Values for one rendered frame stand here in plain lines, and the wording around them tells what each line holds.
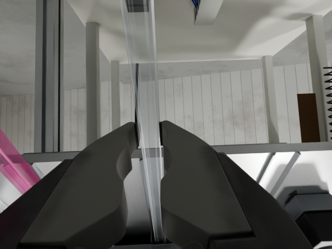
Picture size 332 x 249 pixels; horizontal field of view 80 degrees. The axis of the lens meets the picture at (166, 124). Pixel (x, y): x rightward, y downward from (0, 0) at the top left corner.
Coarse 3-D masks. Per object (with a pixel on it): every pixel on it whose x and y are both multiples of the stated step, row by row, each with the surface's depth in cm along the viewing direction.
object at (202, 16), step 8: (192, 0) 46; (200, 0) 43; (208, 0) 43; (216, 0) 43; (200, 8) 46; (208, 8) 46; (216, 8) 46; (200, 16) 49; (208, 16) 49; (200, 24) 52; (208, 24) 52
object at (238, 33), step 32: (96, 0) 48; (160, 0) 49; (224, 0) 50; (256, 0) 50; (288, 0) 51; (320, 0) 51; (160, 32) 63; (192, 32) 64; (224, 32) 65; (256, 32) 65; (288, 32) 66
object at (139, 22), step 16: (128, 0) 8; (144, 0) 8; (128, 16) 8; (144, 16) 8; (128, 32) 9; (144, 32) 9; (128, 48) 9; (144, 48) 9; (144, 64) 10; (144, 80) 10; (144, 96) 11; (144, 112) 12; (144, 128) 13; (144, 144) 14; (144, 160) 15; (160, 160) 15; (160, 176) 16; (160, 192) 18; (160, 208) 20; (160, 224) 22; (160, 240) 25
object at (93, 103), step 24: (96, 24) 57; (312, 24) 58; (96, 48) 56; (312, 48) 58; (96, 72) 55; (264, 72) 85; (312, 72) 58; (96, 96) 55; (96, 120) 54; (120, 120) 84
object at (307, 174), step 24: (240, 144) 23; (264, 144) 17; (288, 144) 17; (312, 144) 17; (48, 168) 17; (264, 168) 18; (288, 168) 18; (312, 168) 18; (0, 192) 19; (144, 192) 20; (288, 192) 21; (312, 192) 21; (144, 216) 23; (144, 240) 28
